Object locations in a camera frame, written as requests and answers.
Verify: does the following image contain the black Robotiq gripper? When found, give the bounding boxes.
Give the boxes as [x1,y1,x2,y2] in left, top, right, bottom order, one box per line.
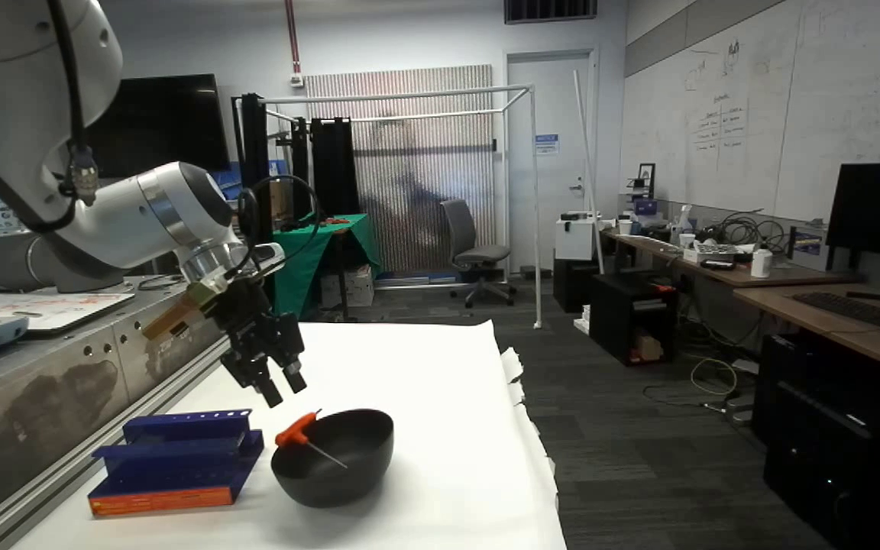
[207,272,312,413]

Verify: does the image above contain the orange handled small screwdriver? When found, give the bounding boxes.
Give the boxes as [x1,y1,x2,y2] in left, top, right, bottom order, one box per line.
[273,406,350,473]

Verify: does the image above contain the black bowl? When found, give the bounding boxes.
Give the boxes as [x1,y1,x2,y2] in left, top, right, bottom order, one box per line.
[269,406,397,510]

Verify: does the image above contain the blue rack with orange base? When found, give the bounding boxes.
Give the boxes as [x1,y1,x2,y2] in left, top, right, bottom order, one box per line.
[86,406,266,519]

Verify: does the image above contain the large white paper sheet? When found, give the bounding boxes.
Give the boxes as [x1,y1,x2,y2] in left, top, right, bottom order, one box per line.
[8,318,572,550]

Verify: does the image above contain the tall black panel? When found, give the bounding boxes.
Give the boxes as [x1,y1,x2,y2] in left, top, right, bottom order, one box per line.
[308,113,363,220]
[228,91,273,244]

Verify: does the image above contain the grey office chair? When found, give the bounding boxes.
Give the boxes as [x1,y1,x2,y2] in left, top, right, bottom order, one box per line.
[437,197,521,312]

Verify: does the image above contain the white sheet with red writing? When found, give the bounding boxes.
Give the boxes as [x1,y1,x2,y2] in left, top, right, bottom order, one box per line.
[0,287,138,337]

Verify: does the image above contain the large black screen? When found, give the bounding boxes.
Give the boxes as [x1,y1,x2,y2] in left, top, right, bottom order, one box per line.
[86,70,232,185]

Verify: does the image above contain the white box on stand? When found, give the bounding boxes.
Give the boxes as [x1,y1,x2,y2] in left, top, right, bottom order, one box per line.
[554,208,602,266]

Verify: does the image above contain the white door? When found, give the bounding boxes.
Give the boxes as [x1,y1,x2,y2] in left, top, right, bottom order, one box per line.
[505,49,602,277]

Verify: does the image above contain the cluttered long desk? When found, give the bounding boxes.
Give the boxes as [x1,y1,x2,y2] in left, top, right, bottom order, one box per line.
[602,228,862,296]

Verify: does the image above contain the ceiling air vent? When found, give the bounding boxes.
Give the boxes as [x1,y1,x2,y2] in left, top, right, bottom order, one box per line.
[502,0,602,24]

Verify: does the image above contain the white cup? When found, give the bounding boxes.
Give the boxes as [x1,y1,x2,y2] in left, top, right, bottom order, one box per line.
[749,244,780,281]

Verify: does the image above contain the brown wooden desk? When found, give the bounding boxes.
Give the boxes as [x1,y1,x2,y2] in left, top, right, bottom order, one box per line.
[734,266,880,390]

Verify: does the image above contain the black under-desk cabinet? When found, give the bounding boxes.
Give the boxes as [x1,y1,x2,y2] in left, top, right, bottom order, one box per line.
[752,330,880,550]

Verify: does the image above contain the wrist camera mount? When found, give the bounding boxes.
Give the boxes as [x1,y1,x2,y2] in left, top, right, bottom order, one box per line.
[217,238,293,296]

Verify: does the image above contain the white pipe frame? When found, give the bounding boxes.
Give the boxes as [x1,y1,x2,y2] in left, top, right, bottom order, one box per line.
[260,84,547,330]

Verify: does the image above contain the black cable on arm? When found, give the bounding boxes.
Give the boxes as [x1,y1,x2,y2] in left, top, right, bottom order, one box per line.
[44,0,97,208]

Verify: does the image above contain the black wall device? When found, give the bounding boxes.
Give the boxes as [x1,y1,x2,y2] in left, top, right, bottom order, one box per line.
[634,160,659,203]

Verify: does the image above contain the cables on floor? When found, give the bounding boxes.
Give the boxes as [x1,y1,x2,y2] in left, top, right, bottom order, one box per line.
[687,356,762,418]

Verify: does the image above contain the wall whiteboard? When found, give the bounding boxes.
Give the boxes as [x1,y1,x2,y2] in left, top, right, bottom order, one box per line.
[618,0,880,225]

